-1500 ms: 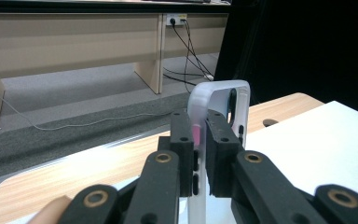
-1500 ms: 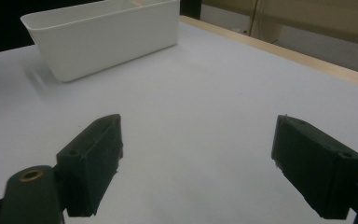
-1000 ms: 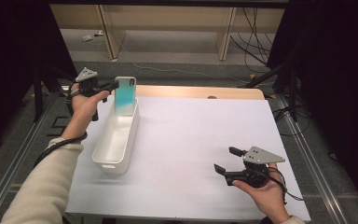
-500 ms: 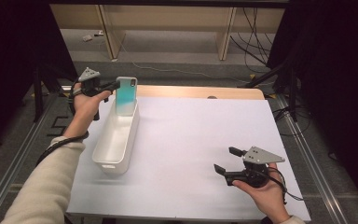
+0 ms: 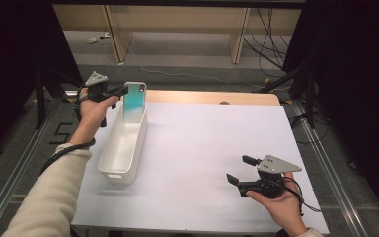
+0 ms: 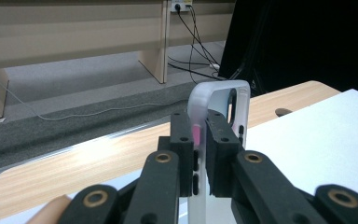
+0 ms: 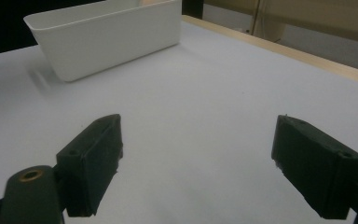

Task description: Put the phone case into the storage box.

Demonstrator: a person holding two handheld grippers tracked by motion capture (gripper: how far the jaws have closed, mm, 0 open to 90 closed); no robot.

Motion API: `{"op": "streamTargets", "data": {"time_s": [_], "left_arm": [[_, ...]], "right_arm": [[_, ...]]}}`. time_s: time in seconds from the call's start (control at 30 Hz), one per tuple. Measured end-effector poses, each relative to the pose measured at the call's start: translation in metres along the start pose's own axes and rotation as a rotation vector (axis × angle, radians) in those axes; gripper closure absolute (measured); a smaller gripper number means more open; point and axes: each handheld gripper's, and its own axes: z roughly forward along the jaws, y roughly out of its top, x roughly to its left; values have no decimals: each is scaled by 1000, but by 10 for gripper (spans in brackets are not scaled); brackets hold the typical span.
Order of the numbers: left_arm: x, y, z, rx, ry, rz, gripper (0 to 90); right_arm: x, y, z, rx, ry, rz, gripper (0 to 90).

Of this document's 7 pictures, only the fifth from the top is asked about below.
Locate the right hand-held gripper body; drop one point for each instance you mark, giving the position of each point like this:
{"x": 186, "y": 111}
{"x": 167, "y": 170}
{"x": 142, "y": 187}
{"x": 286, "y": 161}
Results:
{"x": 273, "y": 164}

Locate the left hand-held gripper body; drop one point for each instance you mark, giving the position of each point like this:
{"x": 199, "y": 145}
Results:
{"x": 97, "y": 90}

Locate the translucent blue phone case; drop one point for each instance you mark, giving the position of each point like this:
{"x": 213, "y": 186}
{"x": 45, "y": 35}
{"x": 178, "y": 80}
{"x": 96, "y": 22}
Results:
{"x": 134, "y": 98}

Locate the white plastic bin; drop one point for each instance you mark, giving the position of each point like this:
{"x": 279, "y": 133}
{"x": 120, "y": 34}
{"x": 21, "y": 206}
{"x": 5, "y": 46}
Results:
{"x": 121, "y": 148}

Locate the person's left hand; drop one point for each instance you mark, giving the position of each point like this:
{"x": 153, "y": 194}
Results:
{"x": 92, "y": 115}

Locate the person's right hand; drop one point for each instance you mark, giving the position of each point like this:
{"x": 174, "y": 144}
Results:
{"x": 286, "y": 210}

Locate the white table sheet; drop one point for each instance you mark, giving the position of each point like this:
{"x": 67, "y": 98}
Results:
{"x": 204, "y": 158}

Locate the small white adapter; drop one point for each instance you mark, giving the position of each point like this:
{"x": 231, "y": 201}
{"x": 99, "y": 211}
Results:
{"x": 92, "y": 40}

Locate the black metal stand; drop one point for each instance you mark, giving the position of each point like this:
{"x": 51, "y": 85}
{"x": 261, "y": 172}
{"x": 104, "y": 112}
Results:
{"x": 40, "y": 98}
{"x": 310, "y": 98}

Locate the dark curtain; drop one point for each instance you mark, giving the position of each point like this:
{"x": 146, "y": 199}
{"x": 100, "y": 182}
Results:
{"x": 6, "y": 49}
{"x": 358, "y": 65}

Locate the metal floor rail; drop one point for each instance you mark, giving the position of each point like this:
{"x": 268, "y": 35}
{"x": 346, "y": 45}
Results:
{"x": 10, "y": 194}
{"x": 339, "y": 194}

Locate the wooden furniture frame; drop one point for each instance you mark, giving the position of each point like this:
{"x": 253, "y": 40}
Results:
{"x": 177, "y": 19}

